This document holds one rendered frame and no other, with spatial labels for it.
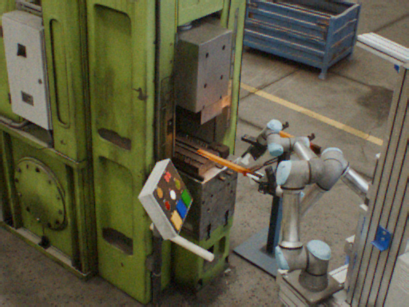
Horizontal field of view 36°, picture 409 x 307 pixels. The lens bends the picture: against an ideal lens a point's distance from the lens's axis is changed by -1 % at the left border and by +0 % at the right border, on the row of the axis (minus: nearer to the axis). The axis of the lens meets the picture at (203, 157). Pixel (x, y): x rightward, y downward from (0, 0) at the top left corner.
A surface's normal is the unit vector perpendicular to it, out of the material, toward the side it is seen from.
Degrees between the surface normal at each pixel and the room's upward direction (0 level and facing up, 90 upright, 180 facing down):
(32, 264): 0
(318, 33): 89
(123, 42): 89
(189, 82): 90
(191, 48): 90
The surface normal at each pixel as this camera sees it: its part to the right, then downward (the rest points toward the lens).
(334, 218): 0.04, -0.85
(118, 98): -0.61, 0.38
